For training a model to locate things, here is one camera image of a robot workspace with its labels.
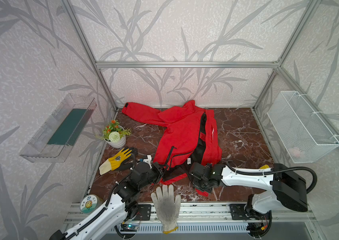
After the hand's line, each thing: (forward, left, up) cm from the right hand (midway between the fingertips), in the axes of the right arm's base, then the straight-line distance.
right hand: (192, 181), depth 81 cm
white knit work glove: (-12, +13, -2) cm, 18 cm away
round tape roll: (-12, +49, +7) cm, 51 cm away
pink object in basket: (+8, -50, +18) cm, 54 cm away
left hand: (+7, +11, +11) cm, 17 cm away
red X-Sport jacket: (+29, 0, +1) cm, 29 cm away
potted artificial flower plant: (+22, +44, +14) cm, 51 cm away
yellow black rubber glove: (+11, +45, 0) cm, 46 cm away
